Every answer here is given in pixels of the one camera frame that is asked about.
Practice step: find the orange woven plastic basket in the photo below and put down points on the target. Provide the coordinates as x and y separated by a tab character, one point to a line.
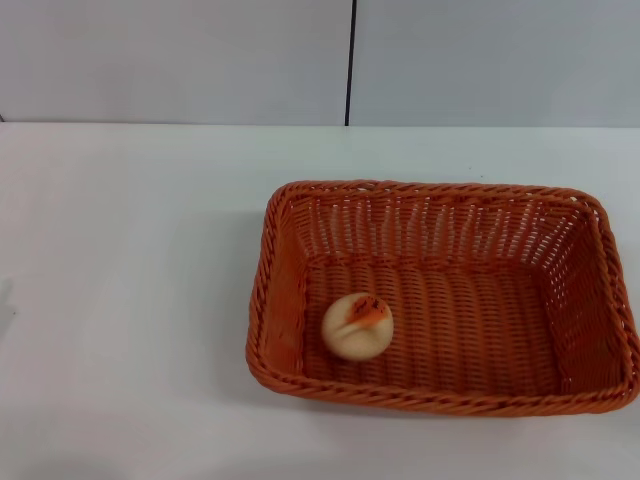
450	310

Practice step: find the black vertical wall strip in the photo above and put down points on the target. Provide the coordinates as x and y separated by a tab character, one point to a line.
351	60

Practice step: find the cream bun with orange top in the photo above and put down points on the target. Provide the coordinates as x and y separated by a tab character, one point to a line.
355	330

